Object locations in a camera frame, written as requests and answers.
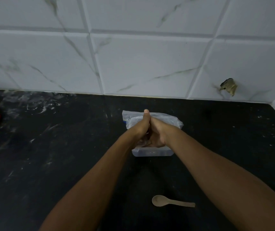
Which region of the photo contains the person's left hand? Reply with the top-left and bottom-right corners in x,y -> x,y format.
132,109 -> 151,142

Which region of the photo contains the person's right hand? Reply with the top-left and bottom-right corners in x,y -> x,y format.
146,117 -> 176,148

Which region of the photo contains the clear plastic bag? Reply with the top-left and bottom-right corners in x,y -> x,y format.
122,110 -> 184,133

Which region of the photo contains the person's right forearm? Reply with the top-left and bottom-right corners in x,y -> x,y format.
164,127 -> 275,231

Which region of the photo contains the person's left forearm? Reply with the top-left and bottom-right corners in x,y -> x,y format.
39,128 -> 147,231

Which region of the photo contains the clear plastic container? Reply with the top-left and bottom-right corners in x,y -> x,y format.
132,142 -> 174,157

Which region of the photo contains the small wooden spoon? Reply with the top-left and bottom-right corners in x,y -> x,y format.
152,195 -> 196,208

